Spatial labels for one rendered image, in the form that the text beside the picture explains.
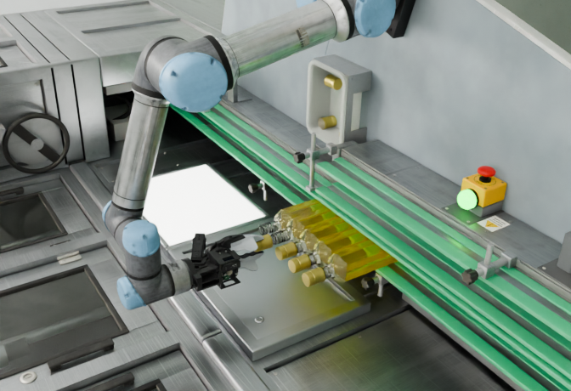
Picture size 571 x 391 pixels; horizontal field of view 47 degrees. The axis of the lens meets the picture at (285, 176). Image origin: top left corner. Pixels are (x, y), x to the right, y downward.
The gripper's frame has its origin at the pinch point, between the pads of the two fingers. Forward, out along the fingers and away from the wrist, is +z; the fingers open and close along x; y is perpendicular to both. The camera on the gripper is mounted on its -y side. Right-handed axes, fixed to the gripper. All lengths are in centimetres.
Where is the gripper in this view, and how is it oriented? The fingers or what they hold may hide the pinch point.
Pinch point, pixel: (257, 245)
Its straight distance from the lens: 163.9
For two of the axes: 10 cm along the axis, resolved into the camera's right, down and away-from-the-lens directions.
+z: 8.5, -2.3, 4.8
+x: 0.2, -8.8, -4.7
